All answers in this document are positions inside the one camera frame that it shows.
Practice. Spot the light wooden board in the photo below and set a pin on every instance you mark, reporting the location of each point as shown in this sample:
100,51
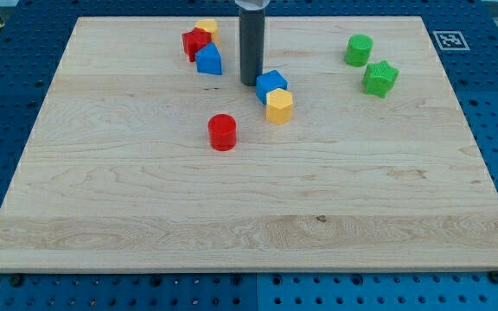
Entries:
118,175

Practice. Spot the red cylinder block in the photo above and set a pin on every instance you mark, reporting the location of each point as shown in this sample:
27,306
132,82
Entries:
222,132

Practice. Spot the yellow hexagon block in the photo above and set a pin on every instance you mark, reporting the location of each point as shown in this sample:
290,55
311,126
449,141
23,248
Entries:
279,106

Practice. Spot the blue cube block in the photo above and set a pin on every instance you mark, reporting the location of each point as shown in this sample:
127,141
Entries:
268,82

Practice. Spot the red star block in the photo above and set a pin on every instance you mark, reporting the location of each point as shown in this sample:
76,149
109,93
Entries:
195,40

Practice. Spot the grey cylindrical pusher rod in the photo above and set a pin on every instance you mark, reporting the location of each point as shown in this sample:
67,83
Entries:
251,44

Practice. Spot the yellow round block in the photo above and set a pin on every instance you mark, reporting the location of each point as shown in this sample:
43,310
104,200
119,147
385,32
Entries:
211,26

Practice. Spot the green star block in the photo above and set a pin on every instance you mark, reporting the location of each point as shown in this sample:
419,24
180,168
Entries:
379,78

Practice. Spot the green cylinder block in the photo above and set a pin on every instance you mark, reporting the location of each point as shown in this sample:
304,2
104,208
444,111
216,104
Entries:
358,50

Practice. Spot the white fiducial marker tag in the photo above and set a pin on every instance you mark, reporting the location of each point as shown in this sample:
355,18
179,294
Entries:
450,40

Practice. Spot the silver rod mount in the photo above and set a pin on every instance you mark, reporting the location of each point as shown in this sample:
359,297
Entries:
252,4

